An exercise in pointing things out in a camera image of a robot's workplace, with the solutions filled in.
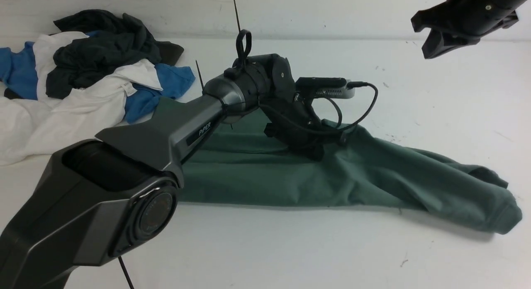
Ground black camera cable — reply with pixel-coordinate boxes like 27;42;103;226
118;0;379;289

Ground dark grey shirt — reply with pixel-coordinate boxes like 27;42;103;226
46;9;162;99

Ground white shirt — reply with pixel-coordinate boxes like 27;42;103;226
0;32;163;166

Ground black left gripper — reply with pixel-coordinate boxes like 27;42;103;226
249;54;346;162

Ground green long sleeve shirt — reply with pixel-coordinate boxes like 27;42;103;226
180;110;523;235

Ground blue shirt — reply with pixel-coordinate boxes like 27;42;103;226
1;42;195;124

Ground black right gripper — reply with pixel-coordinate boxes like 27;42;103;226
410;0;527;59

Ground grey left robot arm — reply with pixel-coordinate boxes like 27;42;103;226
1;54;357;289

